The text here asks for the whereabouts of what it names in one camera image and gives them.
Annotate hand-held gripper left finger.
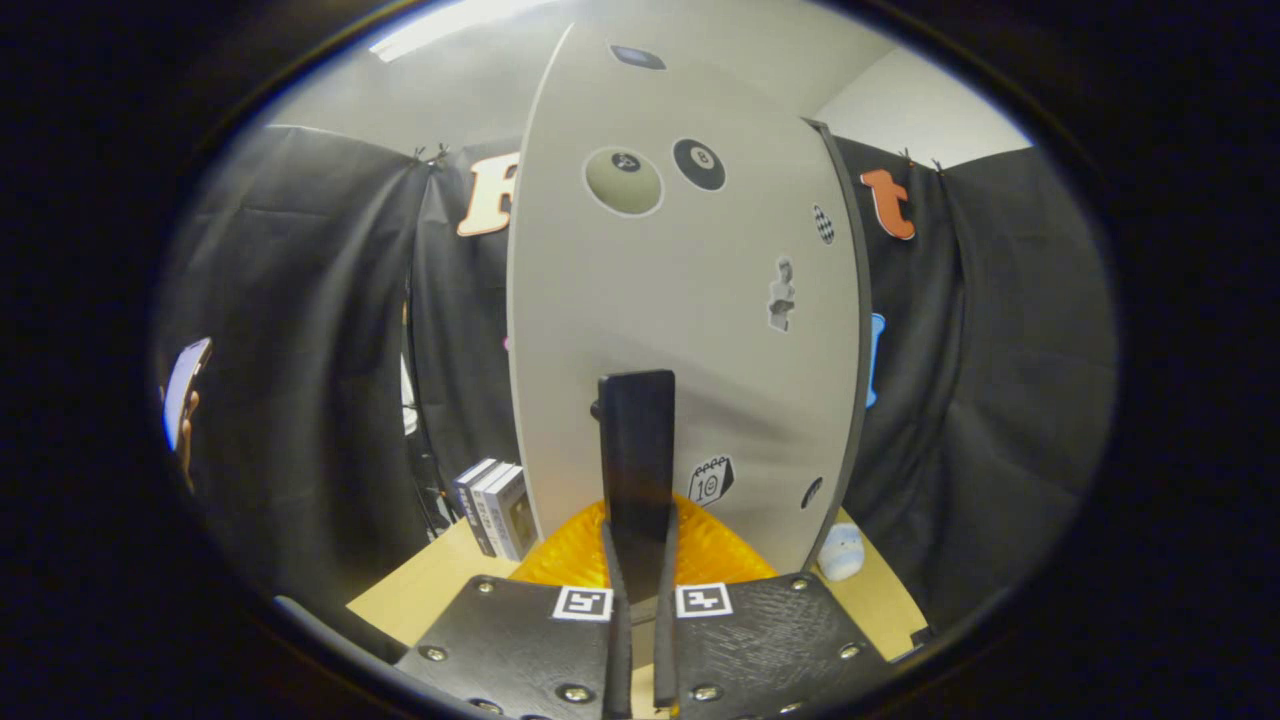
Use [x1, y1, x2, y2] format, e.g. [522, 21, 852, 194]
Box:
[393, 498, 635, 720]

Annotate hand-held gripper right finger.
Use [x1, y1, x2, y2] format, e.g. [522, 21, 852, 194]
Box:
[653, 495, 894, 720]

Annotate black door handle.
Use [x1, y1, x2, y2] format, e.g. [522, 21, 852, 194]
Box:
[590, 369, 677, 603]

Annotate white cabinet door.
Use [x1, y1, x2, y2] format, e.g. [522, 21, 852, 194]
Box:
[505, 20, 866, 579]

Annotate book with grey cover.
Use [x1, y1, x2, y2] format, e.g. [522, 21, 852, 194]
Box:
[485, 466, 538, 562]

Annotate small white rounded object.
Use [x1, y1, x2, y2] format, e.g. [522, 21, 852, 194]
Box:
[817, 522, 865, 582]

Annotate black backdrop cloth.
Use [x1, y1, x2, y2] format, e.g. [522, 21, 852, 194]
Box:
[155, 122, 1119, 626]

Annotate smartphone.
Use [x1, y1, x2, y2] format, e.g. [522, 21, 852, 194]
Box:
[163, 337, 213, 452]

